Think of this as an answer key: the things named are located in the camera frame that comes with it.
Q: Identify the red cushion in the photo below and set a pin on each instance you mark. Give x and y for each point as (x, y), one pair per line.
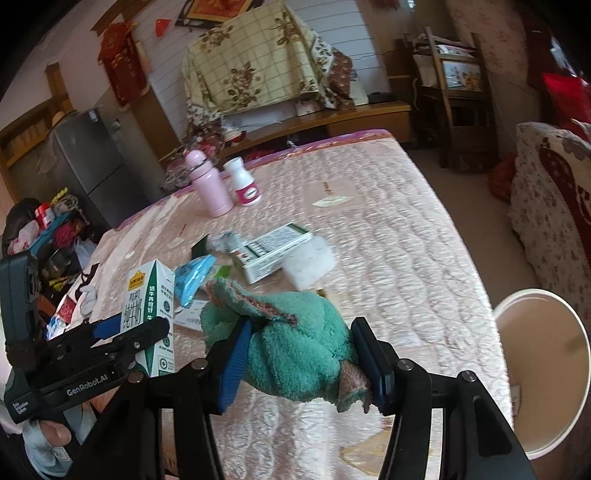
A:
(565, 99)

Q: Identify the wooden low cabinet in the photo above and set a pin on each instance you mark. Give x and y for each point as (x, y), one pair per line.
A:
(351, 117)

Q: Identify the white paper leaflet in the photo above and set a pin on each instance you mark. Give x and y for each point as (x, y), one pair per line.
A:
(191, 316)

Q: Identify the red gold framed picture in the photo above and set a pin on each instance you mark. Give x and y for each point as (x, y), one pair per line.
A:
(214, 9)

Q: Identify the clutter pile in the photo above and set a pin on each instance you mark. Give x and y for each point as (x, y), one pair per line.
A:
(51, 235)

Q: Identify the cream plastic bin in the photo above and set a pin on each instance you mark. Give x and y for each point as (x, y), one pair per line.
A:
(540, 369)

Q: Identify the wooden shelf rack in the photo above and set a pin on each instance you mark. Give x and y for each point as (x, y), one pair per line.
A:
(461, 120)

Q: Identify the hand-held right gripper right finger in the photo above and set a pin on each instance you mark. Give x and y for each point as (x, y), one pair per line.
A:
(369, 364)

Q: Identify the small black device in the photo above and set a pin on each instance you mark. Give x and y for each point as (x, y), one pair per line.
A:
(380, 97)

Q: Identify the small paper label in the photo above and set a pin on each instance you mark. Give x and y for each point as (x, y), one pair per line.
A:
(330, 201)

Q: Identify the red pennant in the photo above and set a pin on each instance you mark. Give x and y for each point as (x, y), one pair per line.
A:
(162, 27)

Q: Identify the crumpled grey wrapper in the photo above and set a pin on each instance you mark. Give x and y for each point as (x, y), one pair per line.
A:
(226, 241)

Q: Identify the yellow floral blanket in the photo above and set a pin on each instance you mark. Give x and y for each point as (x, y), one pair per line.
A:
(249, 60)

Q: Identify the red bag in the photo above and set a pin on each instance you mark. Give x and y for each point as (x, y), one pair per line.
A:
(502, 180)

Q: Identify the green fluffy towel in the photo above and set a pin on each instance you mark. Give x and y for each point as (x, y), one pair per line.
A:
(291, 341)

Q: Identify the dark green packet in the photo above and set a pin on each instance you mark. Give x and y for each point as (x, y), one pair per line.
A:
(201, 249)

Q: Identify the person's left hand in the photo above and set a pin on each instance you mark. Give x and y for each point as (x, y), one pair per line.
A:
(53, 436)

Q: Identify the grey refrigerator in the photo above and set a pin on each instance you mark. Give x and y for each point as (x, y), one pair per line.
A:
(99, 170)

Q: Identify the brown floral cloth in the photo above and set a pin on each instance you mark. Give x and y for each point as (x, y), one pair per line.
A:
(344, 78)

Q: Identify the bed with red floral blanket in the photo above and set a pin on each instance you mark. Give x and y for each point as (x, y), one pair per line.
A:
(549, 207)

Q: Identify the white tissue pack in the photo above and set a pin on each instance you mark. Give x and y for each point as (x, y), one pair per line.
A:
(308, 264)

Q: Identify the framed flower picture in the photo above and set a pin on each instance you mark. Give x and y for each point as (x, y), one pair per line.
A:
(461, 74)

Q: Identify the white bottle pink label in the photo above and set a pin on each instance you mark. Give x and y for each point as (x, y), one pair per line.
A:
(244, 184)

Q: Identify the red wall hanging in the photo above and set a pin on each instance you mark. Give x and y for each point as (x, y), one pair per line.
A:
(122, 64)

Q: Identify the blue plastic packet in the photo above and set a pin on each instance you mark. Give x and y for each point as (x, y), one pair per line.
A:
(194, 281)

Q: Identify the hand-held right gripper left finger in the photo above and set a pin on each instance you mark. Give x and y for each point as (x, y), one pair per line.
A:
(234, 369)

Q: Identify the white green medicine box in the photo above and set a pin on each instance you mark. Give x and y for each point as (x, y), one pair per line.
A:
(270, 251)

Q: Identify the green white milk carton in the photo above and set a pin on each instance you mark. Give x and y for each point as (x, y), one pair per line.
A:
(152, 295)

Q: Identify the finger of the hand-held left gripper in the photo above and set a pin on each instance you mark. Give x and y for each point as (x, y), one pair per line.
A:
(145, 334)
(108, 328)

